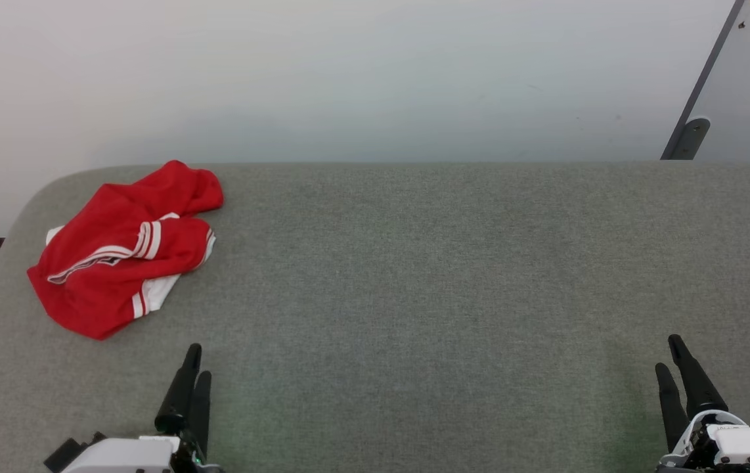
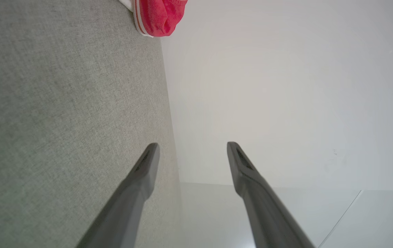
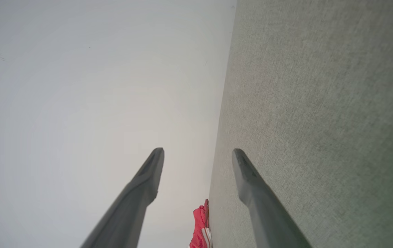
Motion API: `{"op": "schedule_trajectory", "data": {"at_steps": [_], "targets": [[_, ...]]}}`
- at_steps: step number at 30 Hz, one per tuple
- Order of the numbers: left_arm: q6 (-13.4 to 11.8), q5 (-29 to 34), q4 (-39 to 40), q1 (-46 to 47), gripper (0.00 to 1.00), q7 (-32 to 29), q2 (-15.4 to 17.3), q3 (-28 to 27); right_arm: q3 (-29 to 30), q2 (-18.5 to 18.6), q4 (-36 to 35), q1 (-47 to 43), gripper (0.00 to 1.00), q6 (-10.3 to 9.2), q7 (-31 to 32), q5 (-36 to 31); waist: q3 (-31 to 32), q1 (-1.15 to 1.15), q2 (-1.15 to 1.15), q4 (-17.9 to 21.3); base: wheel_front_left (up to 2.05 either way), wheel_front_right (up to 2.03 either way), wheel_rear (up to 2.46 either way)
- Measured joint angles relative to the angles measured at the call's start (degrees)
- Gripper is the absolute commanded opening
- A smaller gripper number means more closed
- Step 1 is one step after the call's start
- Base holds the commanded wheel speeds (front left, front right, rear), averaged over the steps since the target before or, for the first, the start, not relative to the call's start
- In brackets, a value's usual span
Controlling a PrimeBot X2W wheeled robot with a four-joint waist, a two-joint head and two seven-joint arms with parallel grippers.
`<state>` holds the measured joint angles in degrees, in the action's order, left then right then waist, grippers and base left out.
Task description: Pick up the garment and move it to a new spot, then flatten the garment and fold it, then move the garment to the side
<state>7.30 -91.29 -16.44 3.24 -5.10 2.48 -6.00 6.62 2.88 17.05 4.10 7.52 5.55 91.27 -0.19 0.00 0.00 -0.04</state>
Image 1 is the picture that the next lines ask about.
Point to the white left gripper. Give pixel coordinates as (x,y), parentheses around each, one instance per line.
(125,456)

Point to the grey fabric sofa cushion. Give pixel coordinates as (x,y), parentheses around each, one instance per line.
(414,295)

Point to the grey metal partition foot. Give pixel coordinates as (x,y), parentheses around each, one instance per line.
(690,138)

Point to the red and white garment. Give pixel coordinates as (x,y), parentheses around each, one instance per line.
(86,295)

